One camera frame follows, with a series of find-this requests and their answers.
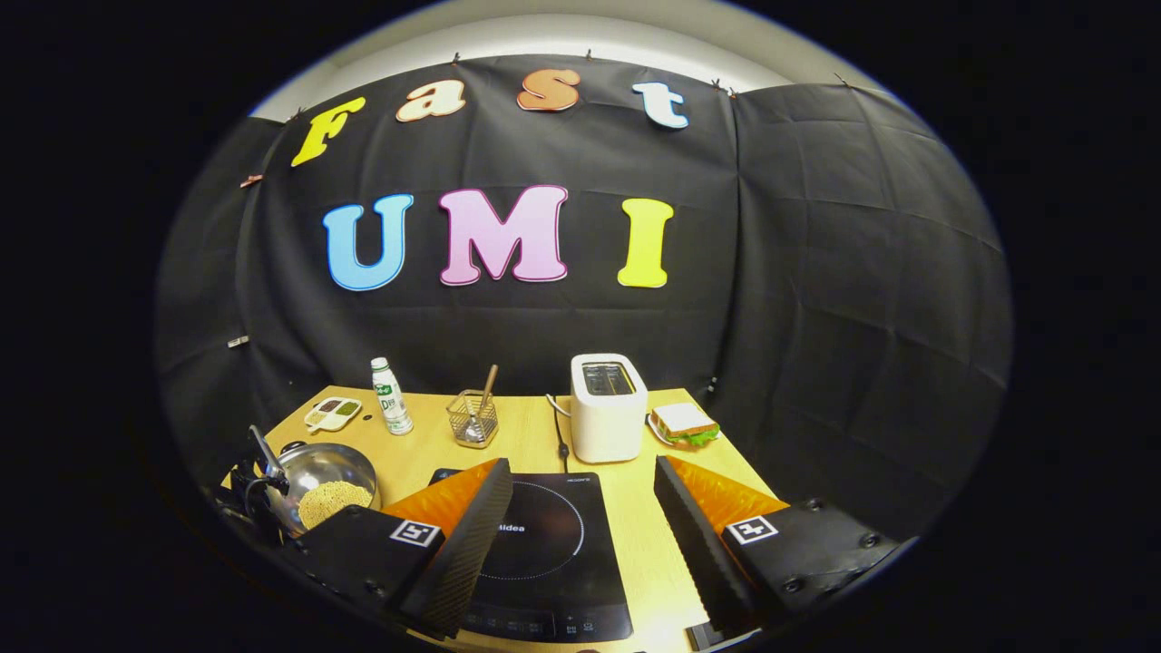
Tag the pile of yellow soybeans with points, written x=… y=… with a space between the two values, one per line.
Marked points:
x=334 y=501

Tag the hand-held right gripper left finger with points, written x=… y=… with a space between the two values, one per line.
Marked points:
x=463 y=553

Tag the white bottle with green label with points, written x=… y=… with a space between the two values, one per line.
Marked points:
x=392 y=404

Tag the sandwich with lettuce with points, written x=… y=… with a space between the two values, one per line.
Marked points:
x=682 y=420

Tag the white toaster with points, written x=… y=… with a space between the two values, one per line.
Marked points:
x=608 y=426

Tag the black induction cooktop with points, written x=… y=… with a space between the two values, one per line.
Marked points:
x=544 y=544

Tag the small white plate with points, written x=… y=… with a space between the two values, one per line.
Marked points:
x=655 y=433

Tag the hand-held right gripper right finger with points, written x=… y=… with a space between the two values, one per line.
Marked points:
x=698 y=544

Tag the white divided dish of beans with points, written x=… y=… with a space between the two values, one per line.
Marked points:
x=332 y=414

